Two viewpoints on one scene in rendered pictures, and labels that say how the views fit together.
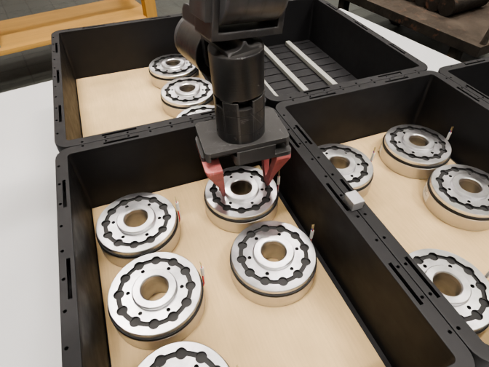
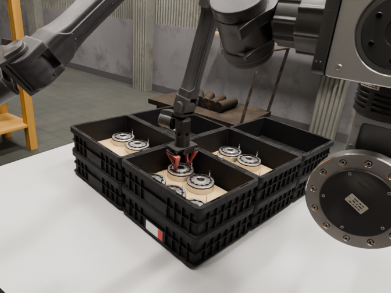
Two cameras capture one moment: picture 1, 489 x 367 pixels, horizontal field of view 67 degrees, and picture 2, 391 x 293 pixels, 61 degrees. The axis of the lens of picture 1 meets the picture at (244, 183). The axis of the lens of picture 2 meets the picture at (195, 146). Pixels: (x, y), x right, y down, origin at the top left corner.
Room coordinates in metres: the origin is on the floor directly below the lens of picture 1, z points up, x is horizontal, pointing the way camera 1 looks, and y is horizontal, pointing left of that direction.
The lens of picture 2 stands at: (-0.70, 0.45, 1.46)
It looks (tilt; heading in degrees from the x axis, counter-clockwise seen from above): 24 degrees down; 335
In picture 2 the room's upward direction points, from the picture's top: 5 degrees clockwise
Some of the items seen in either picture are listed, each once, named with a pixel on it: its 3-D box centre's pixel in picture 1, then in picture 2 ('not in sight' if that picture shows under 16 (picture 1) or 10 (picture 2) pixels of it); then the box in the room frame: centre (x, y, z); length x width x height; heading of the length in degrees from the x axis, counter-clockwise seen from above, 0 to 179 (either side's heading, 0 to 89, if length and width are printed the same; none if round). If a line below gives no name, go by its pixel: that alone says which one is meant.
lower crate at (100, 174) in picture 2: not in sight; (124, 168); (0.60, 0.17, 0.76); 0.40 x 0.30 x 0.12; 21
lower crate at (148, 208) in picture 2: not in sight; (185, 209); (0.23, 0.03, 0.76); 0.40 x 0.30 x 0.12; 21
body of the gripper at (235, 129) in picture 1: (240, 116); (182, 140); (0.36, 0.00, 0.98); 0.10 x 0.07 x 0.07; 106
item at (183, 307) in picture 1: (155, 291); (171, 192); (0.21, 0.10, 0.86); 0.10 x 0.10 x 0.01
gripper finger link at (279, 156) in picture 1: (256, 159); (185, 156); (0.37, -0.02, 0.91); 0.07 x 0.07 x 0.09; 16
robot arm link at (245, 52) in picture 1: (233, 65); (181, 124); (0.37, 0.01, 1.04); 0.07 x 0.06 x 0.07; 32
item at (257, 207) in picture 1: (241, 191); (180, 168); (0.36, 0.00, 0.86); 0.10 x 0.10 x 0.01
